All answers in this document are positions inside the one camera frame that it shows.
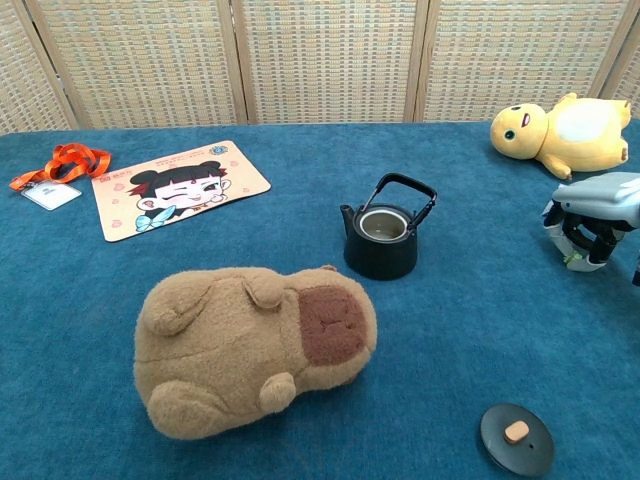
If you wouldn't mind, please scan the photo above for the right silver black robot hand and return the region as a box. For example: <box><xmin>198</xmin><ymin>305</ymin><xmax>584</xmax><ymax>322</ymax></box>
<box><xmin>542</xmin><ymin>171</ymin><xmax>640</xmax><ymax>274</ymax></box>

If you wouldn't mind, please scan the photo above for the black teapot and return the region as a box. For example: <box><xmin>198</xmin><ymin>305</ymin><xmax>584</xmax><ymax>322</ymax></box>
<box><xmin>339</xmin><ymin>172</ymin><xmax>439</xmax><ymax>281</ymax></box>

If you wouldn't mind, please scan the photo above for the grey round disc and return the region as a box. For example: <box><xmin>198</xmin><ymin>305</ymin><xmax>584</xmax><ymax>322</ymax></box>
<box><xmin>479</xmin><ymin>403</ymin><xmax>556</xmax><ymax>476</ymax></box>

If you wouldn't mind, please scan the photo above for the yellow plush toy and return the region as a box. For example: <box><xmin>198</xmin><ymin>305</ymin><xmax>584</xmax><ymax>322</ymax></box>
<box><xmin>489</xmin><ymin>92</ymin><xmax>632</xmax><ymax>181</ymax></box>

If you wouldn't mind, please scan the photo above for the blue carpet table cover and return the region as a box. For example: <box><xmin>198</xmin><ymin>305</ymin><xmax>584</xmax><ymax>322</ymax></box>
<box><xmin>0</xmin><ymin>119</ymin><xmax>640</xmax><ymax>480</ymax></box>

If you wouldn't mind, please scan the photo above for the pink cartoon girl mouse pad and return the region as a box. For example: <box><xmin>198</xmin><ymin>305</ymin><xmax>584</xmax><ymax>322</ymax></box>
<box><xmin>91</xmin><ymin>139</ymin><xmax>273</xmax><ymax>244</ymax></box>

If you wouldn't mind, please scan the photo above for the brown capybara plush toy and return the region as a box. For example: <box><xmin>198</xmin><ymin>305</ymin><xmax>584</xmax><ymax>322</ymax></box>
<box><xmin>132</xmin><ymin>264</ymin><xmax>379</xmax><ymax>441</ymax></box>

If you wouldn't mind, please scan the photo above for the woven rattan folding screen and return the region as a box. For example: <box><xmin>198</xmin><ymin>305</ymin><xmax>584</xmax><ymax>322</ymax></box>
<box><xmin>0</xmin><ymin>0</ymin><xmax>640</xmax><ymax>131</ymax></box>

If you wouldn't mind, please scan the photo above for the white ID badge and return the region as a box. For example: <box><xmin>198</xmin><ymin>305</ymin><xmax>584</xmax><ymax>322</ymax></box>
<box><xmin>22</xmin><ymin>179</ymin><xmax>83</xmax><ymax>211</ymax></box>

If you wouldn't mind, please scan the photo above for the orange lanyard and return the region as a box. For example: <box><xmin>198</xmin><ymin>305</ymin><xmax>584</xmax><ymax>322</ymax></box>
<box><xmin>8</xmin><ymin>143</ymin><xmax>113</xmax><ymax>192</ymax></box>

